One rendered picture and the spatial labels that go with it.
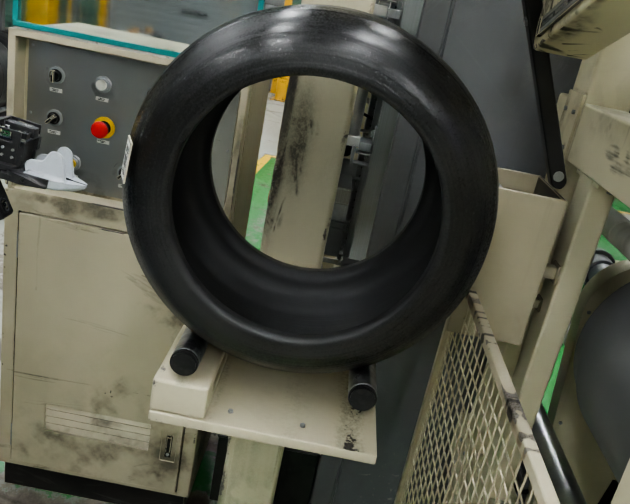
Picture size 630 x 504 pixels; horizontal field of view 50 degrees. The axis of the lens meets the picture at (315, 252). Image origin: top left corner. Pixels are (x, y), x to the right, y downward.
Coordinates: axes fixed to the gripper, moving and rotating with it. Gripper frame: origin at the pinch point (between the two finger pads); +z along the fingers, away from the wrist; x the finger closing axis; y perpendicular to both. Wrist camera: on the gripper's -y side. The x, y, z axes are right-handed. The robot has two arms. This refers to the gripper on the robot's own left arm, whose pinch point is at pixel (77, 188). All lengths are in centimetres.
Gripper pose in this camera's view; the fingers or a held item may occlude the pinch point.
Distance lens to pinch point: 114.5
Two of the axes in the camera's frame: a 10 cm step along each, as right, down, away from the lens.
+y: 3.0, -8.9, -3.5
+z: 9.5, 3.1, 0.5
